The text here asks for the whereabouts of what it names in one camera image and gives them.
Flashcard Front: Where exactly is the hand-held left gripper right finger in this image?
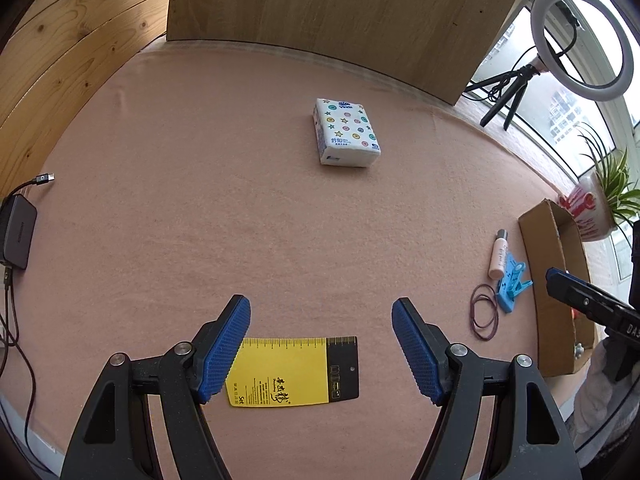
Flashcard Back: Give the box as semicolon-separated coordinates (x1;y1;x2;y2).
391;297;583;480

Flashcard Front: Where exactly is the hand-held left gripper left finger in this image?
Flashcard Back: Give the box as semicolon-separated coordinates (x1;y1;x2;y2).
60;294;252;480

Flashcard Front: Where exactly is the cardboard box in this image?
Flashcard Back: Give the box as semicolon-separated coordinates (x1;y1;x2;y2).
518;198;598;378

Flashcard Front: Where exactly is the yellow black packaging card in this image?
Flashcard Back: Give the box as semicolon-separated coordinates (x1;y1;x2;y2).
225;336;361;408

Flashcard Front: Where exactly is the person's right forearm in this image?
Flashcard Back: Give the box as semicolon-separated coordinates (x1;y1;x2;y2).
572;337;640;456

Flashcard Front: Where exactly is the blue plastic clip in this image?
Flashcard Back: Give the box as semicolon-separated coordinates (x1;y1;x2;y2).
495;252;535;315

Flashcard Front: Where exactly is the beige cream tube grey cap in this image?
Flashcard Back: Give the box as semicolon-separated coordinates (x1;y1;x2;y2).
488;228;510;281

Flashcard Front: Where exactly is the white red flower pot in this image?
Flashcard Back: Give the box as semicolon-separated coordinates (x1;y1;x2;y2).
555;170;618;243

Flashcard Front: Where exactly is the green spider plant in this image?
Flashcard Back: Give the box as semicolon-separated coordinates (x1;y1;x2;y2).
575;122;640;223

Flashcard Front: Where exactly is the pink felt table cloth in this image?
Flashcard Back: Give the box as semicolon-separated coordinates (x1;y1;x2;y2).
0;40;601;480

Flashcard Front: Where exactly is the patterned tissue pack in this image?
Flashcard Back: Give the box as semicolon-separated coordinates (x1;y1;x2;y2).
314;97;382;167

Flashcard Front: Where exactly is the black hub box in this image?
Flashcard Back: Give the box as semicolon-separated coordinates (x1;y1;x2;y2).
0;194;38;269

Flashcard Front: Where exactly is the light wooden board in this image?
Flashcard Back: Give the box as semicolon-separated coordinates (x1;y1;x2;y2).
165;0;533;107

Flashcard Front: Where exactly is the white window frame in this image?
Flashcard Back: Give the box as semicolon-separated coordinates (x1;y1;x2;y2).
465;0;640;281

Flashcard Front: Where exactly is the purple hair tie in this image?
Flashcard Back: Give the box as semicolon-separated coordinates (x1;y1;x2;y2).
469;283;501;339

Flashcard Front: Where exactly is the dark cable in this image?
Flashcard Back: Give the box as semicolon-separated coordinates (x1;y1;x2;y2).
0;264;58;476

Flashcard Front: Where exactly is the black ring light cable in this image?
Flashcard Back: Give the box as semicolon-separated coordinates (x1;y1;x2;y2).
550;0;583;58

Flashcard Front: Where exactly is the black usb cable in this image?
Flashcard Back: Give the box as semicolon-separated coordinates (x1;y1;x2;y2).
7;172;56;201

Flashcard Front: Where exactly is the white ring light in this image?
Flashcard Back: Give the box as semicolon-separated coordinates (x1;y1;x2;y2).
530;0;635;102

